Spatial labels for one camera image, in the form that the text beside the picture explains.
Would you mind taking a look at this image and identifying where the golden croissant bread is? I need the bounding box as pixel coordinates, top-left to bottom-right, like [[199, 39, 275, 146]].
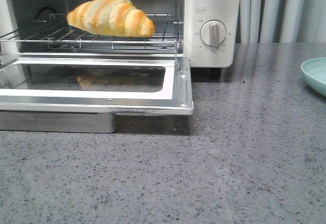
[[67, 0, 155, 37]]

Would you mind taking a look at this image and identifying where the glass oven door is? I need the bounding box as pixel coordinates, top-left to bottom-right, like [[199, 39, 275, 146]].
[[1, 55, 194, 133]]

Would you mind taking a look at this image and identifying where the light green plate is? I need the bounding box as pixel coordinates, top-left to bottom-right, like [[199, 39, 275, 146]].
[[301, 57, 326, 97]]

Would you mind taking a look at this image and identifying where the grey pleated curtain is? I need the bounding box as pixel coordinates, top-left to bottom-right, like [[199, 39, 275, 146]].
[[236, 0, 325, 44]]

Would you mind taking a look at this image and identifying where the metal wire oven rack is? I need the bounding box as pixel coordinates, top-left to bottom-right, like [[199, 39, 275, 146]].
[[1, 14, 183, 54]]

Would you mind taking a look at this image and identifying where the lower timer knob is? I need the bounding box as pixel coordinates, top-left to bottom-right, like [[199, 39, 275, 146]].
[[200, 20, 226, 48]]

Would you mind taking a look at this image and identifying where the white Toshiba toaster oven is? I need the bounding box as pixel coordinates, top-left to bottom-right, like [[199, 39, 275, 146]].
[[1, 0, 239, 79]]

